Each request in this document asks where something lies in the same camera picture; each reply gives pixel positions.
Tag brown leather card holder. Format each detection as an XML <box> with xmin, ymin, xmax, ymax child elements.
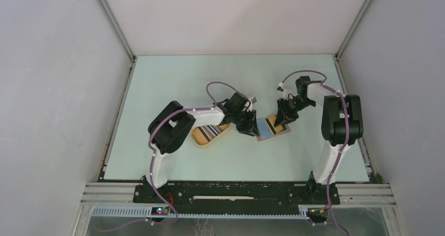
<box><xmin>257</xmin><ymin>117</ymin><xmax>291</xmax><ymax>142</ymax></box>

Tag left controller board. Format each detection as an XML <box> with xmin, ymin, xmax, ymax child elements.
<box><xmin>151</xmin><ymin>207</ymin><xmax>170</xmax><ymax>216</ymax></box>

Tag white cable duct strip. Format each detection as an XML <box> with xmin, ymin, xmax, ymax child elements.
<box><xmin>91</xmin><ymin>206</ymin><xmax>309</xmax><ymax>219</ymax></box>

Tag controller board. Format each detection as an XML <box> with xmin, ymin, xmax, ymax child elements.
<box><xmin>308</xmin><ymin>208</ymin><xmax>329</xmax><ymax>218</ymax></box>
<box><xmin>151</xmin><ymin>207</ymin><xmax>170</xmax><ymax>216</ymax></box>

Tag striped cards in tray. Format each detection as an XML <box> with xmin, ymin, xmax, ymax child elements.
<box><xmin>198</xmin><ymin>125</ymin><xmax>224</xmax><ymax>142</ymax></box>

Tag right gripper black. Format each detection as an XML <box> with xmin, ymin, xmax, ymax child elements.
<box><xmin>274</xmin><ymin>96</ymin><xmax>316</xmax><ymax>127</ymax></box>

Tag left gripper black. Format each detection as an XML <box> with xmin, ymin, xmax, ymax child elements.
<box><xmin>232</xmin><ymin>109</ymin><xmax>260</xmax><ymax>137</ymax></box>

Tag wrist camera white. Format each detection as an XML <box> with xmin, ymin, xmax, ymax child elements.
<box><xmin>244</xmin><ymin>96</ymin><xmax>257</xmax><ymax>112</ymax></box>
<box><xmin>277</xmin><ymin>82</ymin><xmax>294</xmax><ymax>100</ymax></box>

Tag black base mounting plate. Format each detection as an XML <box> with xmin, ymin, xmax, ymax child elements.
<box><xmin>133</xmin><ymin>179</ymin><xmax>340</xmax><ymax>216</ymax></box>

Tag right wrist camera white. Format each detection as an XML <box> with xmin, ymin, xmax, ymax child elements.
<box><xmin>277</xmin><ymin>82</ymin><xmax>294</xmax><ymax>100</ymax></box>

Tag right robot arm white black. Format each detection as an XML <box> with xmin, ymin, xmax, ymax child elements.
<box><xmin>274</xmin><ymin>76</ymin><xmax>364</xmax><ymax>203</ymax></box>

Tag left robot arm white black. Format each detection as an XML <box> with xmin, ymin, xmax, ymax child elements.
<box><xmin>145</xmin><ymin>92</ymin><xmax>260</xmax><ymax>203</ymax></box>

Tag right controller board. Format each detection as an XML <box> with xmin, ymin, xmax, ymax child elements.
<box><xmin>308</xmin><ymin>208</ymin><xmax>329</xmax><ymax>218</ymax></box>

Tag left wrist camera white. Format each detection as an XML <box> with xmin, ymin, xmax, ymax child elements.
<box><xmin>244</xmin><ymin>96</ymin><xmax>257</xmax><ymax>112</ymax></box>

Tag oval wooden tray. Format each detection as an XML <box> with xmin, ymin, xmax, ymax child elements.
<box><xmin>190</xmin><ymin>124</ymin><xmax>231</xmax><ymax>148</ymax></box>

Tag gold credit card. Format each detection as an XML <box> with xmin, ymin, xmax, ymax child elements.
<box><xmin>265</xmin><ymin>115</ymin><xmax>288</xmax><ymax>135</ymax></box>

